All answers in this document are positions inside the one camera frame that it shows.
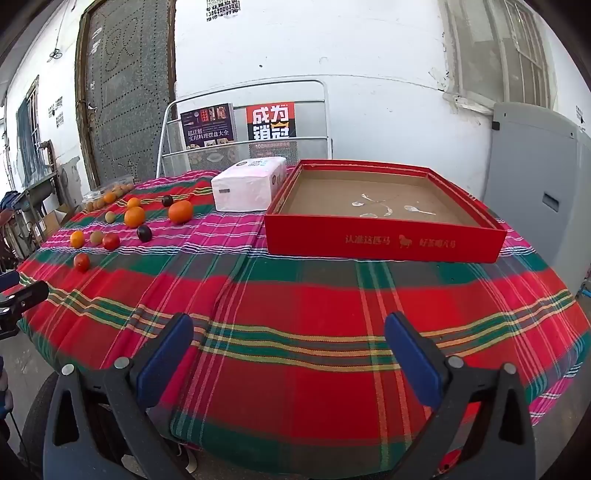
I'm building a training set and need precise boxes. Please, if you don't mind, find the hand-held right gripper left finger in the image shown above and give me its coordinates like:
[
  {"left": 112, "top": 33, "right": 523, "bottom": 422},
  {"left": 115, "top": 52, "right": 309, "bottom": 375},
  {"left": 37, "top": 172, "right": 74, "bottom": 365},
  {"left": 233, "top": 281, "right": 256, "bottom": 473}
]
[{"left": 44, "top": 312, "right": 195, "bottom": 480}]

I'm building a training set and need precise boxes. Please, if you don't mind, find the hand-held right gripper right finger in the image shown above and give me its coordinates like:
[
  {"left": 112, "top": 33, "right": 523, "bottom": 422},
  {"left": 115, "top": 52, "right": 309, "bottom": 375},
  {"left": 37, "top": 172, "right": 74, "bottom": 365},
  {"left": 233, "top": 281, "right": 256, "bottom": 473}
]
[{"left": 384, "top": 311, "right": 536, "bottom": 480}]

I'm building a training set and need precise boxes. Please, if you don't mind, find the red cardboard box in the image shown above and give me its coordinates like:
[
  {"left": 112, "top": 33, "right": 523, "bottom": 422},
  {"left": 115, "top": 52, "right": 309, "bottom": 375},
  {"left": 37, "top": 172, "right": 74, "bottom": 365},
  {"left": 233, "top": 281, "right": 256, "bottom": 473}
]
[{"left": 264, "top": 159, "right": 508, "bottom": 264}]

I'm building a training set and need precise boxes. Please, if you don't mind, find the large orange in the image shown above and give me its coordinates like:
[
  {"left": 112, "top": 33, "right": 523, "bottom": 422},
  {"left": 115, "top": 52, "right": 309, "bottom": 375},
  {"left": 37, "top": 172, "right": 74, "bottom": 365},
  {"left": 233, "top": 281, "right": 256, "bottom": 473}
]
[{"left": 168, "top": 200, "right": 194, "bottom": 225}]

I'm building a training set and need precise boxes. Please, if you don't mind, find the brown cardboard carton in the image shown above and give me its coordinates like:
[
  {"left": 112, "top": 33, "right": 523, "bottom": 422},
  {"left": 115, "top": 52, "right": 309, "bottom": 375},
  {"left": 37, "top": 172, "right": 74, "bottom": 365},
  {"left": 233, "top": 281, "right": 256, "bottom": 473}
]
[{"left": 34, "top": 205, "right": 77, "bottom": 245}]

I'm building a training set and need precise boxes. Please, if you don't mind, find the black tyre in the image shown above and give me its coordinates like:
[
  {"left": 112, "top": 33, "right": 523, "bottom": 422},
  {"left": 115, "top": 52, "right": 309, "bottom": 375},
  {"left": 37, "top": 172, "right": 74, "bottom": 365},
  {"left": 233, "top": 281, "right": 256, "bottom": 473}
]
[{"left": 18, "top": 371, "right": 61, "bottom": 467}]

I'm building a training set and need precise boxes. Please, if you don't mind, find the metal sink stand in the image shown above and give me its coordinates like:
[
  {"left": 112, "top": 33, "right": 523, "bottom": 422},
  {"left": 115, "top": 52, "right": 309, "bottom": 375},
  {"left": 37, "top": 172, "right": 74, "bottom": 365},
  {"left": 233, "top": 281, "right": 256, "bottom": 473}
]
[{"left": 21, "top": 171, "right": 61, "bottom": 217}]

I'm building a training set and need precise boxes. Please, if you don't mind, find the clear plastic fruit container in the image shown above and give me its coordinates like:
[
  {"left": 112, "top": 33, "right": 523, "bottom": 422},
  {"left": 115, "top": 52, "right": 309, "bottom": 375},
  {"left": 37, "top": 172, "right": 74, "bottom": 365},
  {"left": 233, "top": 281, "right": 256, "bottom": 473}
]
[{"left": 82, "top": 178, "right": 136, "bottom": 213}]

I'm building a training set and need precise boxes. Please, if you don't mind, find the plaid tablecloth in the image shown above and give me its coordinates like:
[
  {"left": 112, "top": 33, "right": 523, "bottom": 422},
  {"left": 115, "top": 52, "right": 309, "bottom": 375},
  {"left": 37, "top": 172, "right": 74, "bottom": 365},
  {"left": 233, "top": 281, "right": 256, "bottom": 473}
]
[{"left": 16, "top": 168, "right": 591, "bottom": 476}]

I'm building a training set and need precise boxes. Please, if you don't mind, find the blue barred window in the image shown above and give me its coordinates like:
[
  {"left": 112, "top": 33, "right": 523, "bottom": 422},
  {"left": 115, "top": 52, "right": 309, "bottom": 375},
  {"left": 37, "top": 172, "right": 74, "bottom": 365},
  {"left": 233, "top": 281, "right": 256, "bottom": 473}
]
[{"left": 16, "top": 76, "right": 47, "bottom": 185}]

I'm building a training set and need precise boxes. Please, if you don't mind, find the white tissue pack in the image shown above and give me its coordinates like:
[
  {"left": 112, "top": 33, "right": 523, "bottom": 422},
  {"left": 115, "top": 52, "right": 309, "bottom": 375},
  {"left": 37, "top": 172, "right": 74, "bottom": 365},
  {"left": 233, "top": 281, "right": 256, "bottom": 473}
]
[{"left": 211, "top": 156, "right": 288, "bottom": 213}]

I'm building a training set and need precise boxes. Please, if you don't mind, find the white metal mesh chair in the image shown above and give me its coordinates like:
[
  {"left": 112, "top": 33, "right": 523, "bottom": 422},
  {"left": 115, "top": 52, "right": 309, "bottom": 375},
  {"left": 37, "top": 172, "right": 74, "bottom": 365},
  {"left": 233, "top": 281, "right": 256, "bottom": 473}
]
[{"left": 157, "top": 79, "right": 333, "bottom": 177}]

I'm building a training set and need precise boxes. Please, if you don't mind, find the grey plastic cabinet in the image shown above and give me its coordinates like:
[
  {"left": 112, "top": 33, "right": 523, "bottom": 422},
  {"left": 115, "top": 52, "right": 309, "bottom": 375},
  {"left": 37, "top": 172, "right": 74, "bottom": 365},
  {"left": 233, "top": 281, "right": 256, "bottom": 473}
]
[{"left": 482, "top": 102, "right": 591, "bottom": 296}]

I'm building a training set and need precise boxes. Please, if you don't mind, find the studded metal door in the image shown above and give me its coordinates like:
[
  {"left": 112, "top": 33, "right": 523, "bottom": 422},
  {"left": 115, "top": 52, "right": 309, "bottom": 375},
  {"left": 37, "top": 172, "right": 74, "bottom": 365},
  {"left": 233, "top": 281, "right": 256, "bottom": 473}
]
[{"left": 76, "top": 0, "right": 177, "bottom": 185}]

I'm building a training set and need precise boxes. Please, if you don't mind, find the purple cookbook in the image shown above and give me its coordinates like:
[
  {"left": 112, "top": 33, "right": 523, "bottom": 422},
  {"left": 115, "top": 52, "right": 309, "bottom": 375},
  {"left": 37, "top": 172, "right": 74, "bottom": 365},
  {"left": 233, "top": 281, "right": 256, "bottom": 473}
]
[{"left": 180, "top": 103, "right": 237, "bottom": 151}]

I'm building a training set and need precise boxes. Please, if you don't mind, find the orange and black book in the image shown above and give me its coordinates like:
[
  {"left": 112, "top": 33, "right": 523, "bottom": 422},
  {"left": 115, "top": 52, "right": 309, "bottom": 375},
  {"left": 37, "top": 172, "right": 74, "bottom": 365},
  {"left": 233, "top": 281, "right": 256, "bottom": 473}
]
[{"left": 246, "top": 102, "right": 297, "bottom": 162}]

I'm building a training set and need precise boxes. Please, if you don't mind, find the white framed window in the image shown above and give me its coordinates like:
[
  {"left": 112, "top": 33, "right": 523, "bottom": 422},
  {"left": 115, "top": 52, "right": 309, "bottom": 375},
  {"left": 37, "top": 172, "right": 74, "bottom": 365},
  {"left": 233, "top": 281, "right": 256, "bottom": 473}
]
[{"left": 438, "top": 0, "right": 555, "bottom": 116}]

